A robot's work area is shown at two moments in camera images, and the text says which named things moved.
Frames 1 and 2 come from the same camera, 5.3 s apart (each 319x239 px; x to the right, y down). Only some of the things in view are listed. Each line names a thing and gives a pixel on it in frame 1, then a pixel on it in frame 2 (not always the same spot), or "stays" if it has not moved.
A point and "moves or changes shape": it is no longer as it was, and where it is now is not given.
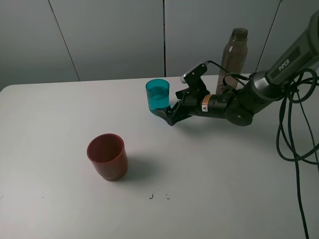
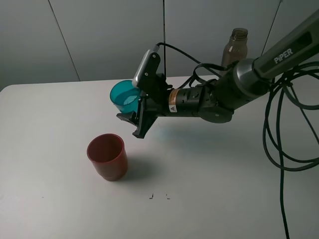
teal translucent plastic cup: [158, 91] moves or changes shape
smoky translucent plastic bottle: [235, 58] stays
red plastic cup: [107, 153] stays
